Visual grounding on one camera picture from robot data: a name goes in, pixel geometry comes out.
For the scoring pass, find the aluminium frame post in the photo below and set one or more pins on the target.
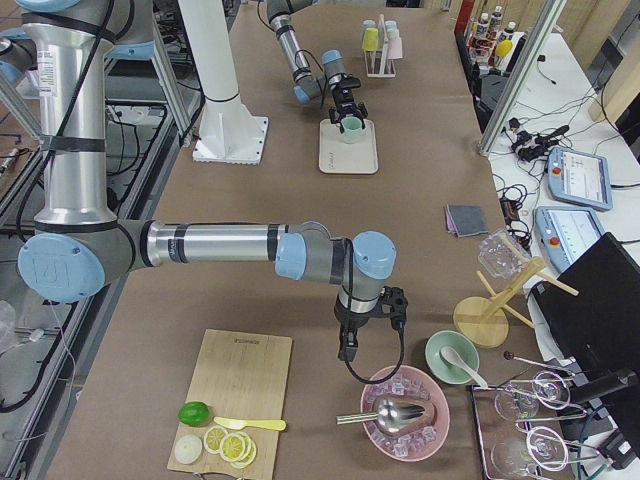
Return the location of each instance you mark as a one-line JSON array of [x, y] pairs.
[[527, 59]]

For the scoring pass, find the green cup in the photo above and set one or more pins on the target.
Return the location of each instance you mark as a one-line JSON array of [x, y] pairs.
[[351, 129]]

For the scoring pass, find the yellow lemon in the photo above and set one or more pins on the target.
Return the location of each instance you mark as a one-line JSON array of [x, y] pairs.
[[503, 48]]

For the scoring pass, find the yellow cup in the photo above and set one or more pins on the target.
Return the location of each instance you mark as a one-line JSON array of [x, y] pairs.
[[370, 39]]

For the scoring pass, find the pink cup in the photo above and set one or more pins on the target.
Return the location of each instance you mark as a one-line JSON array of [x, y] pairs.
[[395, 48]]

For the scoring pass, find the bamboo cutting board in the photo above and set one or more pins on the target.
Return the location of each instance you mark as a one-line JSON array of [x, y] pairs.
[[242, 376]]

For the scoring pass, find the wooden cup tree stand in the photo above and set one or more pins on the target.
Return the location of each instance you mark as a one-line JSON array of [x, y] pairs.
[[484, 321]]

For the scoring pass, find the white ceramic spoon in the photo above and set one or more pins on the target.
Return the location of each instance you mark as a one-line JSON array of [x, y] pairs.
[[450, 355]]

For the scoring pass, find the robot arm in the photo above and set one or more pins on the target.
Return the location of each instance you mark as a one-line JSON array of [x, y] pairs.
[[334, 78], [97, 222]]

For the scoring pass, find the white wire cup rack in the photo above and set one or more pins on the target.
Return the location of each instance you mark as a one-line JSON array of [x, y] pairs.
[[376, 63]]

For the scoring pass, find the green lime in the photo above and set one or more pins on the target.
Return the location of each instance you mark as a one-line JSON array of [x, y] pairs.
[[194, 414]]

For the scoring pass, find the teach pendant tablet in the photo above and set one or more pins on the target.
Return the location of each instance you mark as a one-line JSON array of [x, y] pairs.
[[579, 178], [566, 233]]

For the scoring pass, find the yellow plastic knife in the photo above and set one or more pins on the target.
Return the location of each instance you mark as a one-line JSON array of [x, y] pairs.
[[240, 424]]

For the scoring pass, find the black glass rack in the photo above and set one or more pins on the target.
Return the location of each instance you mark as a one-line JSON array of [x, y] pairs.
[[515, 431]]

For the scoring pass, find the pink ice bowl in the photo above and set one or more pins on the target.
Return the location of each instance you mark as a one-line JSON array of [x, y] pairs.
[[424, 437]]

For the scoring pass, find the lemon slices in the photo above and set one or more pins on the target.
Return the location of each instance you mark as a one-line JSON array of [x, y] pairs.
[[236, 448]]

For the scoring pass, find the metal ice scoop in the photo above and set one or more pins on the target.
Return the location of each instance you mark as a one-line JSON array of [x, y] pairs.
[[391, 415]]

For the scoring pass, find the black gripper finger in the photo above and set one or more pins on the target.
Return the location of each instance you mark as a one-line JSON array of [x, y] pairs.
[[342, 353], [351, 346], [360, 111], [336, 115]]

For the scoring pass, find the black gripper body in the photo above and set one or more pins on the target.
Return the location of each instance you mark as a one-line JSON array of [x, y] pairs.
[[346, 105], [353, 318]]

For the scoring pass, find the folded grey cloth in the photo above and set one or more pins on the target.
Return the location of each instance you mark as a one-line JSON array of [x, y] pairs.
[[465, 220]]

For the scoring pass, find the cream rabbit tray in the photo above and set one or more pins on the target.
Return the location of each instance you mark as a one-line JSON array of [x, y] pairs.
[[338, 157]]

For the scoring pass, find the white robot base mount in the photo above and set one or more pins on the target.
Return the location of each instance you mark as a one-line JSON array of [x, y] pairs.
[[228, 132]]

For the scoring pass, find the clear plastic glass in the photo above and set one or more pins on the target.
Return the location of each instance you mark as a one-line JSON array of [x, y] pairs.
[[501, 255]]

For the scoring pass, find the cream white cup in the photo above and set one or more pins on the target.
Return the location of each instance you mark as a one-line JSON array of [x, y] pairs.
[[393, 33]]

